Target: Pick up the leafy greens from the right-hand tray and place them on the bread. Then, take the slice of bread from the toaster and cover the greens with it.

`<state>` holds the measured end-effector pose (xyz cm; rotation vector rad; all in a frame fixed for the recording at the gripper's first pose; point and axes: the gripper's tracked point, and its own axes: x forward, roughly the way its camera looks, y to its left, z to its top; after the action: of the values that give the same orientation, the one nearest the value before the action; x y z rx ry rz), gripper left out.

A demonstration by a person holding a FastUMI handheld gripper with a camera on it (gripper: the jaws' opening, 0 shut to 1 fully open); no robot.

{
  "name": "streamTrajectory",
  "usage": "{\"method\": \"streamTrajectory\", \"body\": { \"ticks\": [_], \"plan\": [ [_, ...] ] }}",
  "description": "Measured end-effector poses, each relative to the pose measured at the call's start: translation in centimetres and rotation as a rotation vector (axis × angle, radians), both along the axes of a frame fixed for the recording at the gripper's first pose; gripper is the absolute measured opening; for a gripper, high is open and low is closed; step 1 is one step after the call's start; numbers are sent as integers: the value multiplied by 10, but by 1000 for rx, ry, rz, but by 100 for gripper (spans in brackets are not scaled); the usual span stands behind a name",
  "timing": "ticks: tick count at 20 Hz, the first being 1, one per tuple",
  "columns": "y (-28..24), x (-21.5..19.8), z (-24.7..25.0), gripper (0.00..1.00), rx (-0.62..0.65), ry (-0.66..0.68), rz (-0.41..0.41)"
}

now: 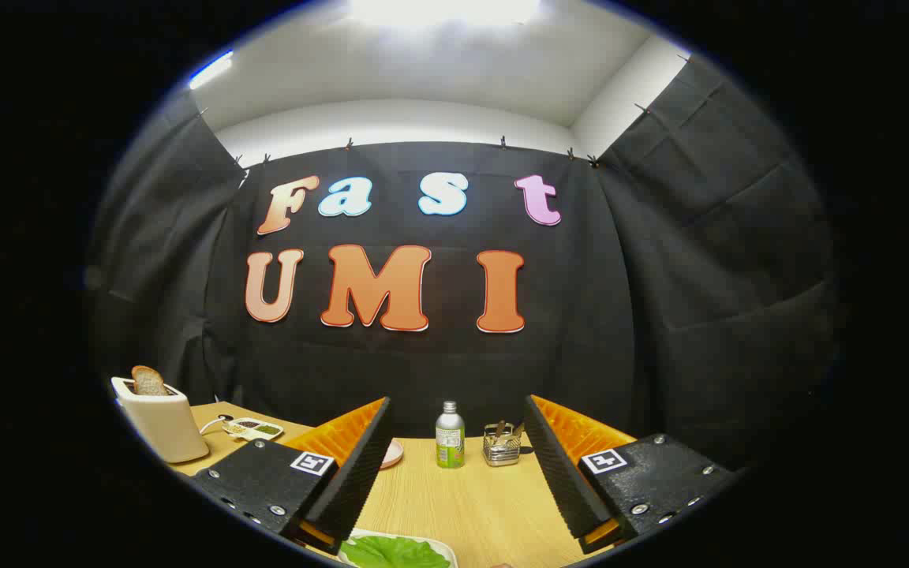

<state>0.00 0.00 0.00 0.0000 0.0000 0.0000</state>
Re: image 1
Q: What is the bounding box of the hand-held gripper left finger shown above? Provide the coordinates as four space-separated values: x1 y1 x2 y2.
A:
190 397 393 555

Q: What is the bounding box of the white square plate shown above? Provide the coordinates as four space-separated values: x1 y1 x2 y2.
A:
336 529 459 568

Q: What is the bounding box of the large ceiling light panel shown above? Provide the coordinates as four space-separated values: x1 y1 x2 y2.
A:
348 0 542 25

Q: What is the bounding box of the silver bottle with green label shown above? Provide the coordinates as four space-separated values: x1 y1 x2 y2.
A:
435 401 466 469

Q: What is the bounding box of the toasted bread slice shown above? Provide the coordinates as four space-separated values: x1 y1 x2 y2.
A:
131 365 170 397

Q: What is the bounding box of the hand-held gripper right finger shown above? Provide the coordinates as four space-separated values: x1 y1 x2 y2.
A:
523 394 742 555

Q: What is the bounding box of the metal wire utensil holder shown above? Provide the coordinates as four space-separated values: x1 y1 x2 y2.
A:
483 422 524 467

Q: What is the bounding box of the white toaster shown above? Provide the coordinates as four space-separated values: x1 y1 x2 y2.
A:
111 376 211 464

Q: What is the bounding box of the white divided bean tray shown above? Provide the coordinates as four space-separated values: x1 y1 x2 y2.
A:
223 417 285 442

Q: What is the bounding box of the green lettuce leaf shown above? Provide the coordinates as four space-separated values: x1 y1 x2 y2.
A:
340 535 451 568

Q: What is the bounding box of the black backdrop cloth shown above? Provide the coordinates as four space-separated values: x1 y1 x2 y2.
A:
88 55 846 474

